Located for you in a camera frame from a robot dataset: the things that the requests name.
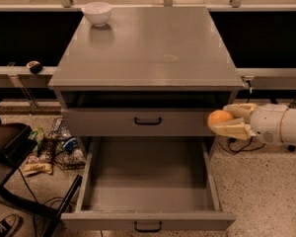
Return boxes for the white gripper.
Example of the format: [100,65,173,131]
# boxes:
[209,103,288,145]

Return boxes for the orange fruit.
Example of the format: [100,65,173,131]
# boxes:
[207,110,234,129]

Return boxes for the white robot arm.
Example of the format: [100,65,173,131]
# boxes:
[207,104,296,146]

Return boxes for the grey drawer cabinet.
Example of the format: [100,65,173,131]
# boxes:
[47,5,245,150]

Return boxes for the grey open lower drawer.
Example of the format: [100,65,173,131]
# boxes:
[61,137,236,233]

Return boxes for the grey closed upper drawer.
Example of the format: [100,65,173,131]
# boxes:
[62,109,213,136]

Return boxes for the white ceramic bowl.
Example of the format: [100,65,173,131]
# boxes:
[82,2,112,27]

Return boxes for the snack bag on floor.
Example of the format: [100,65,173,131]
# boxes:
[23,126,56,177]

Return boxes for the black yellow tape measure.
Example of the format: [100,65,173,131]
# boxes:
[27,60,42,74]

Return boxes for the black white sneaker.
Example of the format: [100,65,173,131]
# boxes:
[0,214,20,237]

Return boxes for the black power adapter cable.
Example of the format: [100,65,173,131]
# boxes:
[217,135,266,155]

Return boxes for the wire basket with items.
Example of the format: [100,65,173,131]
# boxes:
[48,118,86,171]

